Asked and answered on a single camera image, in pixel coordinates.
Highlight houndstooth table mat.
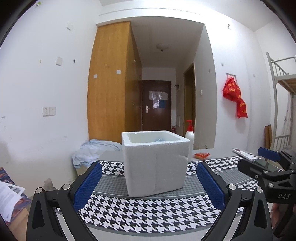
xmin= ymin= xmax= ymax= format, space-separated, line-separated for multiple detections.
xmin=53 ymin=155 xmax=285 ymax=235

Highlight papers on floor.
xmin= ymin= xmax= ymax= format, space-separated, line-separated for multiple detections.
xmin=1 ymin=167 xmax=31 ymax=224

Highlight red snack packet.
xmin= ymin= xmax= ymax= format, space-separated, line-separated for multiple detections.
xmin=193 ymin=152 xmax=210 ymax=161

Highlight black smartphone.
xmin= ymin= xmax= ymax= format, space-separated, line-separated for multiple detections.
xmin=254 ymin=159 xmax=279 ymax=172

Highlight red plastic bag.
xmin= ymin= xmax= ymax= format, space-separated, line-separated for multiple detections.
xmin=222 ymin=75 xmax=248 ymax=118

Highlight white remote control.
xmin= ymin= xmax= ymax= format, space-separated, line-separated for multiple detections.
xmin=233 ymin=148 xmax=257 ymax=161

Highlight white pump lotion bottle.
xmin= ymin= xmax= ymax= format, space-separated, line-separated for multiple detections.
xmin=185 ymin=120 xmax=194 ymax=162

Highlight ceiling lamp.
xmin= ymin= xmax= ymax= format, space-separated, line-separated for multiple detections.
xmin=156 ymin=43 xmax=170 ymax=52

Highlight white wall socket pair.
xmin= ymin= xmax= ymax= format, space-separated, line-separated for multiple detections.
xmin=42 ymin=107 xmax=56 ymax=116

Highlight white styrofoam box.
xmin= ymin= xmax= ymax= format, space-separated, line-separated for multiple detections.
xmin=121 ymin=131 xmax=190 ymax=197

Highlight light blue crumpled cloth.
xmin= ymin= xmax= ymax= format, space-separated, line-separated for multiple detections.
xmin=72 ymin=139 xmax=122 ymax=169

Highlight person right hand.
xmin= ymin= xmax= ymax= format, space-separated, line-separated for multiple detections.
xmin=270 ymin=203 xmax=282 ymax=228

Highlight metal bunk bed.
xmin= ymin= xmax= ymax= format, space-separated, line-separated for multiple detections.
xmin=266 ymin=53 xmax=295 ymax=150

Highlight dark brown entrance door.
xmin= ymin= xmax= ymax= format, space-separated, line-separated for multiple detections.
xmin=142 ymin=80 xmax=171 ymax=131

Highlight wooden boards against wall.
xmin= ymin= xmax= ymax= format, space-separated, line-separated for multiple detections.
xmin=264 ymin=125 xmax=273 ymax=149

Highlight wooden wardrobe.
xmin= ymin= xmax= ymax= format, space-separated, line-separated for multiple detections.
xmin=87 ymin=22 xmax=142 ymax=143

